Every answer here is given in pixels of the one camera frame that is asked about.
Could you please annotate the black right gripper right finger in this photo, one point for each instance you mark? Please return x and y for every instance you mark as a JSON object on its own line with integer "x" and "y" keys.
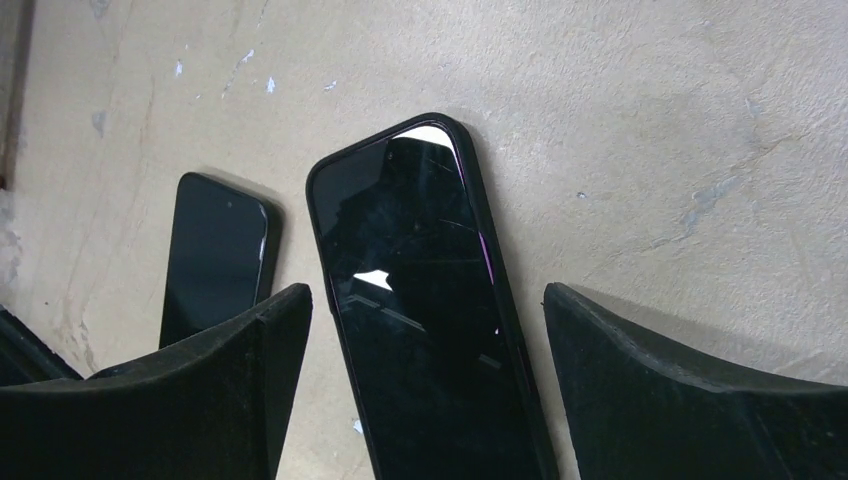
{"x": 641, "y": 405}

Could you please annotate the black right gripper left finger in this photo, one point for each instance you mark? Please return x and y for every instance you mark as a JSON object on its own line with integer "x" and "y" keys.
{"x": 215, "y": 405}

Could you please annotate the black smartphone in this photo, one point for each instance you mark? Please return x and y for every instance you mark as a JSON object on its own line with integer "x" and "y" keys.
{"x": 223, "y": 253}

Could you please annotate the black phone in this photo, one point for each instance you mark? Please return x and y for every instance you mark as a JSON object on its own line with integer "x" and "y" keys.
{"x": 420, "y": 296}

